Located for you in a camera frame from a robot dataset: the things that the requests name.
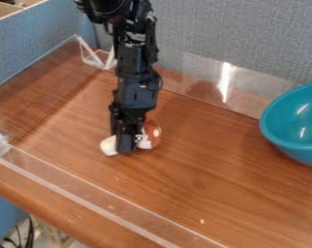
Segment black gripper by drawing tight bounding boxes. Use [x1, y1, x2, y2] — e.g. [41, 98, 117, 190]
[110, 72, 164, 154]

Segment white plush mushroom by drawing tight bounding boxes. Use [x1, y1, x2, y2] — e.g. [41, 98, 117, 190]
[99, 119, 162, 156]

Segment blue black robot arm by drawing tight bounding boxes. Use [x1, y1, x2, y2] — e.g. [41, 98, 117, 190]
[74, 0, 164, 155]

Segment blue plastic bowl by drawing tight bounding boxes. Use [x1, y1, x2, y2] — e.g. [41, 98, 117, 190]
[259, 82, 312, 167]

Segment clear acrylic front barrier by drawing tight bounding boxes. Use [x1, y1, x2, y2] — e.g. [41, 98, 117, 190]
[0, 143, 228, 248]

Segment clear acrylic barrier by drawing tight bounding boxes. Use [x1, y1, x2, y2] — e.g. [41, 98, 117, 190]
[0, 35, 98, 142]
[156, 48, 298, 119]
[0, 143, 228, 248]

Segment clear acrylic left barrier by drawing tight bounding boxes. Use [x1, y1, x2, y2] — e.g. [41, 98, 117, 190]
[0, 35, 98, 142]

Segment clear acrylic back barrier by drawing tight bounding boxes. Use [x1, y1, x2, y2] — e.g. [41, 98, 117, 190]
[156, 48, 298, 119]

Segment wooden shelf box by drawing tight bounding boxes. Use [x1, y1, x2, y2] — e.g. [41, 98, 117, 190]
[0, 0, 50, 20]

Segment clear acrylic corner bracket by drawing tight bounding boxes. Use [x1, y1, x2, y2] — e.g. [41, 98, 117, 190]
[77, 36, 118, 71]

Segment black cables under table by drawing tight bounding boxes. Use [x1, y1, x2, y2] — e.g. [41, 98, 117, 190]
[0, 215, 36, 248]

